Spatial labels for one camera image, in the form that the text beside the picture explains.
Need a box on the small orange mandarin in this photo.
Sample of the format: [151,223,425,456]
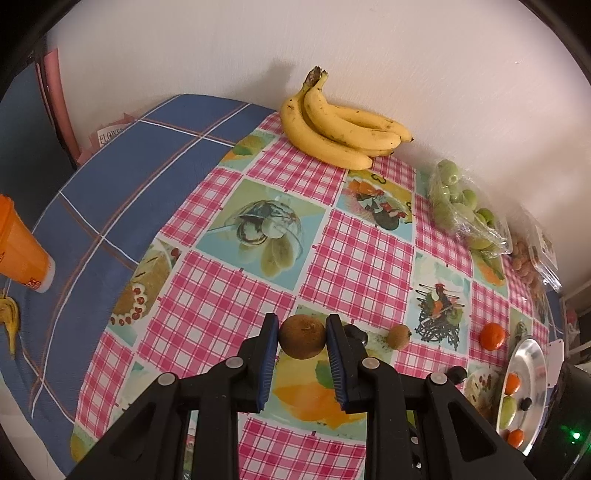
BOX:
[504,372,522,396]

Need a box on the blue checkered cloth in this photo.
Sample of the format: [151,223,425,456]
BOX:
[1,94,270,473]

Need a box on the brown kiwi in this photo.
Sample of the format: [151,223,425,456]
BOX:
[387,324,412,351]
[279,314,327,360]

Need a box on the large orange with stem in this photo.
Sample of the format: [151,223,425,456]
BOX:
[506,429,525,449]

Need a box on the bag of green fruits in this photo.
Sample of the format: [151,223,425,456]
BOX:
[428,159,513,258]

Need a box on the silver metal plate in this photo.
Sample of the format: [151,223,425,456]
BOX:
[495,336,547,455]

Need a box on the white card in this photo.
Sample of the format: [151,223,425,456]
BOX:
[546,339,565,404]

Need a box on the clear box of longans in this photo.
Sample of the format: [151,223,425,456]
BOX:
[510,216,562,293]

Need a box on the oblong green mango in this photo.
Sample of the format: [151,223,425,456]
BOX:
[498,395,518,430]

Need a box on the pink checkered tablecloth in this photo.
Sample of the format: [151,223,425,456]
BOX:
[70,114,549,461]

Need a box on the banana peel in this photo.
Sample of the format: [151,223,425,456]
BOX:
[0,296,20,357]

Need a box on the dark plum with stem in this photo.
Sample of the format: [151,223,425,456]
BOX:
[520,397,533,411]

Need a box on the orange plastic cup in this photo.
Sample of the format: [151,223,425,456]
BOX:
[0,195,55,293]

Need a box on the yellow banana bunch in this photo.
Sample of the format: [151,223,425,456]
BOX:
[280,66,414,171]

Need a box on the orange mandarin near plate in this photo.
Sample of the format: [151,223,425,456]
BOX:
[479,322,506,352]

